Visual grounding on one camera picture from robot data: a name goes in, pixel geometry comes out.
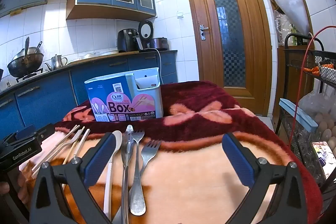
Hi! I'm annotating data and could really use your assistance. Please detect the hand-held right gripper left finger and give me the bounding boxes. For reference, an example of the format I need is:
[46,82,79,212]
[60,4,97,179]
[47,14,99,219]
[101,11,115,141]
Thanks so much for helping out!
[28,132,117,224]

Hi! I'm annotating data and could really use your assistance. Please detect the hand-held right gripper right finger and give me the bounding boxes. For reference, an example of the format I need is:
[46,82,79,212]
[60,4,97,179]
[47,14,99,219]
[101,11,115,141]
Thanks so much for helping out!
[222,132,309,224]

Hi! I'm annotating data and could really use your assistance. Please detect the white plastic spoon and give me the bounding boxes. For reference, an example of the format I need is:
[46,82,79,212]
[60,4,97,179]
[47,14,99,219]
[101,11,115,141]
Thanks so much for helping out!
[103,131,123,218]

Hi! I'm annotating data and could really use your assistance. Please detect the white utensil holder box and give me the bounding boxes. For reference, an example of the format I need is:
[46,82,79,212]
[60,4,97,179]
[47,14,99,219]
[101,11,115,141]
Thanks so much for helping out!
[84,67,164,122]

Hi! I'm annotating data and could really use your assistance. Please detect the person's left hand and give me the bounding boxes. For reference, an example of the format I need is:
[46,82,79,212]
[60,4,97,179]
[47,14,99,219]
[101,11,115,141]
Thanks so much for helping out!
[0,170,28,203]

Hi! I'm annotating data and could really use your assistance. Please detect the dark red patterned blanket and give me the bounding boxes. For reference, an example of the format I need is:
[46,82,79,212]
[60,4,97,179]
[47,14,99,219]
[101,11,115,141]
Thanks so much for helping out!
[20,80,323,224]

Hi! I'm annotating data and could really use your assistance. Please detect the blue lower kitchen cabinets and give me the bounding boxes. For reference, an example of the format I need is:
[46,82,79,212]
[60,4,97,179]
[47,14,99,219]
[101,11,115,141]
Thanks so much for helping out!
[0,50,178,140]

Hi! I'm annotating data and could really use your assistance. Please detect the gas stove burner stand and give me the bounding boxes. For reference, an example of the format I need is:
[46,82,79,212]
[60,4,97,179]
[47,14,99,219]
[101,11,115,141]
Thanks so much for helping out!
[16,68,44,83]

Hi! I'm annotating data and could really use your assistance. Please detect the clear container with blue lid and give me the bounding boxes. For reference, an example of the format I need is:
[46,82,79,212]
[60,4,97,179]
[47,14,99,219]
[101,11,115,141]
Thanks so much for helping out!
[279,98,319,169]

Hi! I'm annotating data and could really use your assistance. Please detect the black wok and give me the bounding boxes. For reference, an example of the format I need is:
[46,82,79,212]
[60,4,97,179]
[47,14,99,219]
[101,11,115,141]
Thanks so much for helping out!
[7,47,45,78]

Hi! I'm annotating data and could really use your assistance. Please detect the smartphone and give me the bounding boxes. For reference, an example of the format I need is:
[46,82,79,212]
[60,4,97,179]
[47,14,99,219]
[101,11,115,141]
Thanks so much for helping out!
[311,140,336,180]

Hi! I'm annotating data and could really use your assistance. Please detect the metal kettle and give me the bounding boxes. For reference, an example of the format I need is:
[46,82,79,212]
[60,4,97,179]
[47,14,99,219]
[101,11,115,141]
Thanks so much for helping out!
[45,54,68,71]

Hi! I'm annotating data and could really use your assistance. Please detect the wooden shelf unit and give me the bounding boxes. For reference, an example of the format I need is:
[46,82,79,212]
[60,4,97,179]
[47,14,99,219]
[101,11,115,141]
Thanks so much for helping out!
[252,0,315,135]

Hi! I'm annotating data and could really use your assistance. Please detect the pile of eggs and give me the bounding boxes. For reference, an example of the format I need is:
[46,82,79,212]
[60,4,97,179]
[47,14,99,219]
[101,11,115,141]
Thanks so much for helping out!
[314,112,336,152]

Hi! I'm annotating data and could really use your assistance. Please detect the wooden door with glass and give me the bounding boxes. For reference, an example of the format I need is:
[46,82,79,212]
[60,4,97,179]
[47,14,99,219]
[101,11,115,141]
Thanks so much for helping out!
[183,0,272,117]

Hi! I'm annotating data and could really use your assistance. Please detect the black air fryer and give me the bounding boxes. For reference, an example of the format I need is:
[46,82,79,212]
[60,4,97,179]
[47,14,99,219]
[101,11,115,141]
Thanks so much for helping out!
[117,29,141,52]

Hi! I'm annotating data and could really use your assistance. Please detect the white bowl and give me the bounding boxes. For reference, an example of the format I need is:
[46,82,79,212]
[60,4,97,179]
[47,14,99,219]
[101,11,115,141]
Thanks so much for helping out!
[318,60,336,78]

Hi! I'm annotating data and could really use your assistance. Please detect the dark pressure cooker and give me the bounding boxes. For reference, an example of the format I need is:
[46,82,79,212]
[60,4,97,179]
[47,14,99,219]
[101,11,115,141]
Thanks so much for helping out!
[151,38,169,51]

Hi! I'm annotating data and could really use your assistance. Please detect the rice cooker with open lid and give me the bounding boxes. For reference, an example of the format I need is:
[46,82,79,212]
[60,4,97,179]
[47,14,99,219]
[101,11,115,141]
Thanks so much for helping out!
[138,20,155,51]

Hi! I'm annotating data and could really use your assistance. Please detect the clear bag with white contents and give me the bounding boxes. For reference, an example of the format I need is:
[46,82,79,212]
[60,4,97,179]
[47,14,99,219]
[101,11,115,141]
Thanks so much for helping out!
[273,10,293,46]

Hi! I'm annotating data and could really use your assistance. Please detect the white plastic bag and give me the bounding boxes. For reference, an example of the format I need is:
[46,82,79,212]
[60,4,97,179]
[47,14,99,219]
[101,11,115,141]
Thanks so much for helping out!
[261,0,311,34]

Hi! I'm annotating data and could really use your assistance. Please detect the metal fork slim handle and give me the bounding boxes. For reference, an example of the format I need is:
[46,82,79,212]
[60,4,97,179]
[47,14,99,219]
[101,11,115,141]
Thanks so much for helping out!
[113,139,162,224]

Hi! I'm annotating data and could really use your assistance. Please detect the metal fork round handle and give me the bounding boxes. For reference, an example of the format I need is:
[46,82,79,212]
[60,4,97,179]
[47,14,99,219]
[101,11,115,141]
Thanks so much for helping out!
[129,130,146,216]

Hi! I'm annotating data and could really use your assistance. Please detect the red cable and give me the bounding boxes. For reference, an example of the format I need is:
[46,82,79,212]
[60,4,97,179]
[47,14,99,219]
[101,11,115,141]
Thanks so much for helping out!
[289,26,336,148]

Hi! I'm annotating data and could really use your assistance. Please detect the white power cable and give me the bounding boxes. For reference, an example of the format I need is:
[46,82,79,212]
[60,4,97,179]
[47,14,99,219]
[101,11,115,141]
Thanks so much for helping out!
[155,49,164,84]

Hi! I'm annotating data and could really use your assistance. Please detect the black wire rack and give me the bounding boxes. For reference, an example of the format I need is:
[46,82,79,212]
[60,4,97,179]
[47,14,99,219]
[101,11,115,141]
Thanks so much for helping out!
[278,33,336,193]

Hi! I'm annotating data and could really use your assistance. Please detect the metal door handle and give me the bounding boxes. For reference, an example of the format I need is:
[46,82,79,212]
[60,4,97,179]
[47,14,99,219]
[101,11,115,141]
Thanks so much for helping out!
[199,25,210,41]

